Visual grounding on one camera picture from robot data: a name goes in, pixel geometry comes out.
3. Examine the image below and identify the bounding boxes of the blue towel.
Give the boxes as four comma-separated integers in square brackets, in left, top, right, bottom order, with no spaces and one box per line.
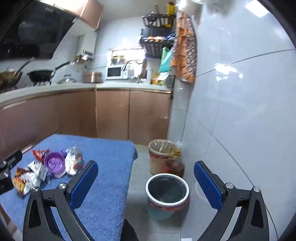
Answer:
[0,134,138,241]

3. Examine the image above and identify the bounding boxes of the black wall rack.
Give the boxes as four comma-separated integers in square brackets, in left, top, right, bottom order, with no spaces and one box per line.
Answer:
[139,14,177,58]

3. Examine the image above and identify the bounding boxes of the brass wok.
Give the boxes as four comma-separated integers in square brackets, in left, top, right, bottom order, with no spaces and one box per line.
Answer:
[0,57,36,90]

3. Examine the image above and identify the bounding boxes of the glass pot lid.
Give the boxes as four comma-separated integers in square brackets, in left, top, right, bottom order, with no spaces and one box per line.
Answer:
[57,74,79,84]

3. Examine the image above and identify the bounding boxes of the white printed packet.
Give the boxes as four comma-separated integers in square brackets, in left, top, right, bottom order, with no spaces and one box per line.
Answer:
[28,161,48,181]

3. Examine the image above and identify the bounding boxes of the orange white snack packet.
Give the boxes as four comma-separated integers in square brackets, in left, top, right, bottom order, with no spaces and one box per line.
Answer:
[12,167,41,195]

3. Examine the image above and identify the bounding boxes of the brown upper cabinet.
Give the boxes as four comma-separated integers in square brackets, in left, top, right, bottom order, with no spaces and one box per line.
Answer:
[55,0,104,30]

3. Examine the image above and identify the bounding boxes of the orange patterned apron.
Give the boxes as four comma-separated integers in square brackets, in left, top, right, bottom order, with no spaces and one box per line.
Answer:
[170,12,197,84]

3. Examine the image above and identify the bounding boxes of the beige bin with liner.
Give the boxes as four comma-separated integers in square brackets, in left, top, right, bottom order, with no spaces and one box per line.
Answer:
[148,139,176,176]

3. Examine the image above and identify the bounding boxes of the cooking oil bottle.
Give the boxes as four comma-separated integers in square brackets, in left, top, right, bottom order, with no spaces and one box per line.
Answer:
[165,142,185,179]

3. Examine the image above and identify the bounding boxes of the white water heater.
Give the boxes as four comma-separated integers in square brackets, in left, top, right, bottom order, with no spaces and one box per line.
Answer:
[75,32,98,62]

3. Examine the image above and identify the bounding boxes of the white wrapper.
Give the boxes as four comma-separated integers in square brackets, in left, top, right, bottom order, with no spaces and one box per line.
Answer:
[64,146,84,176]

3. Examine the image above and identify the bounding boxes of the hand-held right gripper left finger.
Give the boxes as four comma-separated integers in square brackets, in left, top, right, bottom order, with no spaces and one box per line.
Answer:
[22,160,99,241]

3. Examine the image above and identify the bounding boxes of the yellow packets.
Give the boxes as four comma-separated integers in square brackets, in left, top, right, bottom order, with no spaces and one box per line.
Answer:
[150,70,167,85]

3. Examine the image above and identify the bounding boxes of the black range hood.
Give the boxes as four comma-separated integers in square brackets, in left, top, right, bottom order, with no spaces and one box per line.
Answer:
[0,0,77,62]

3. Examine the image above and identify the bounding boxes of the metal faucet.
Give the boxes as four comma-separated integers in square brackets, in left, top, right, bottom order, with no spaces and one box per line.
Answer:
[122,60,144,82]

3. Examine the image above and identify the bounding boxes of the red snack wrapper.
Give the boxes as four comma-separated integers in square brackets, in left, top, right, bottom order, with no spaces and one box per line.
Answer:
[31,149,50,163]

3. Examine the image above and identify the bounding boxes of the dark cloth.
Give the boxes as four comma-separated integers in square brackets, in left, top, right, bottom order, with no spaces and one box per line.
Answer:
[122,219,139,241]

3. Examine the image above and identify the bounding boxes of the white microwave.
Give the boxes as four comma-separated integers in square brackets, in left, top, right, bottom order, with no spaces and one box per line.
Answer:
[106,66,129,80]

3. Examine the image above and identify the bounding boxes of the white-rimmed bin with black bag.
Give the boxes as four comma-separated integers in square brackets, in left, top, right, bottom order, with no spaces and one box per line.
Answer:
[145,173,190,221]

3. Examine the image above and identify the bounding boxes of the green plastic bag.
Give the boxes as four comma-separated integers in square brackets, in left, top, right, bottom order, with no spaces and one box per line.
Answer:
[158,47,174,73]

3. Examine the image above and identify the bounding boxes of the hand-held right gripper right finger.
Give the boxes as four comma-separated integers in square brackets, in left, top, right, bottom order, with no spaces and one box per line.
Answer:
[193,160,270,241]

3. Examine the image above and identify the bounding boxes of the black frying pan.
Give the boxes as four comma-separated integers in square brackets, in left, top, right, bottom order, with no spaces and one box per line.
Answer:
[26,61,71,82]

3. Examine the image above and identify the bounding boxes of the brown base cabinets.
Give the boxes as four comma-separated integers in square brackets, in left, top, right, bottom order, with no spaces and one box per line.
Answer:
[0,89,173,158]

